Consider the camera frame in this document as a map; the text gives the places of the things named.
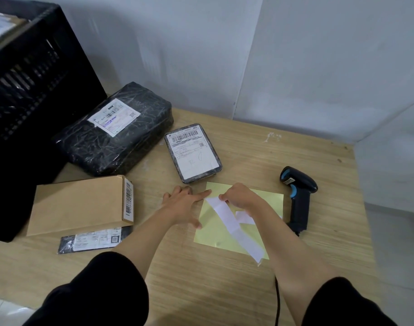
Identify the person's left hand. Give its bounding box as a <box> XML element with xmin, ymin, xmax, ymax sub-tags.
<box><xmin>161</xmin><ymin>185</ymin><xmax>213</xmax><ymax>230</ymax></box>

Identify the person's right hand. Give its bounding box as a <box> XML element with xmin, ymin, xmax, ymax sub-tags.
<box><xmin>219</xmin><ymin>182</ymin><xmax>264</xmax><ymax>218</ymax></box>

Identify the yellow sticker backing sheet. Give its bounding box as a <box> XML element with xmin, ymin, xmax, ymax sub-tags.
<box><xmin>194</xmin><ymin>181</ymin><xmax>284</xmax><ymax>261</ymax></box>

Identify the grey labelled parcel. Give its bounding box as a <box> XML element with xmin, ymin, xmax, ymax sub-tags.
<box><xmin>164</xmin><ymin>124</ymin><xmax>223</xmax><ymax>184</ymax></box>

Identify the black blue barcode scanner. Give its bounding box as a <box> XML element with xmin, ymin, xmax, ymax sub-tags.
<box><xmin>279</xmin><ymin>166</ymin><xmax>319</xmax><ymax>236</ymax></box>

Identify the large black parcel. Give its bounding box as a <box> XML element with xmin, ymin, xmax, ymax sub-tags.
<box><xmin>52</xmin><ymin>81</ymin><xmax>174</xmax><ymax>177</ymax></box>

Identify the small black parcel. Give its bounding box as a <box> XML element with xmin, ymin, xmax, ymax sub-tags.
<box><xmin>57</xmin><ymin>225</ymin><xmax>133</xmax><ymax>255</ymax></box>

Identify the cardboard box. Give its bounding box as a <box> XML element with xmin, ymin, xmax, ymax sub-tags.
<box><xmin>26</xmin><ymin>175</ymin><xmax>134</xmax><ymax>237</ymax></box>

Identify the black plastic crate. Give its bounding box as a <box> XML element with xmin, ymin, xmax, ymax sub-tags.
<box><xmin>0</xmin><ymin>1</ymin><xmax>107</xmax><ymax>242</ymax></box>

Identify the person's right forearm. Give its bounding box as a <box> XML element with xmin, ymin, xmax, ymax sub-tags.
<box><xmin>247</xmin><ymin>203</ymin><xmax>340</xmax><ymax>325</ymax></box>

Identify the person's left forearm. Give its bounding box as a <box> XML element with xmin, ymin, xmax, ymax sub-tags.
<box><xmin>113</xmin><ymin>206</ymin><xmax>180</xmax><ymax>279</ymax></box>

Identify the black scanner cable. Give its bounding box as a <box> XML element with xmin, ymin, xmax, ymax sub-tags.
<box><xmin>274</xmin><ymin>276</ymin><xmax>281</xmax><ymax>326</ymax></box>

